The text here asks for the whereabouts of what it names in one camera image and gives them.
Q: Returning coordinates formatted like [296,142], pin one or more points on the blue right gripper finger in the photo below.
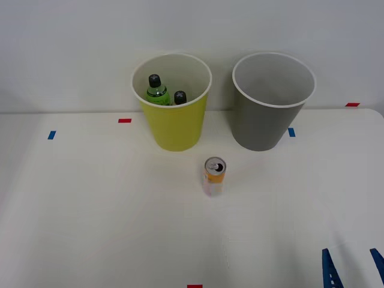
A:
[379,261]
[330,271]

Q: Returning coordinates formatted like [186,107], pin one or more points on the orange and white drink can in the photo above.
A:
[213,180]

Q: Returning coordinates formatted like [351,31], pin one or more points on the grey plastic waste bin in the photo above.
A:
[261,126]

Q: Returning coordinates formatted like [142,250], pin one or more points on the yellow-green plastic waste bin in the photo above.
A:
[177,126]

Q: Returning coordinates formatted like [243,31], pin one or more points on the green bottle with black cap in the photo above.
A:
[180,97]
[157,94]

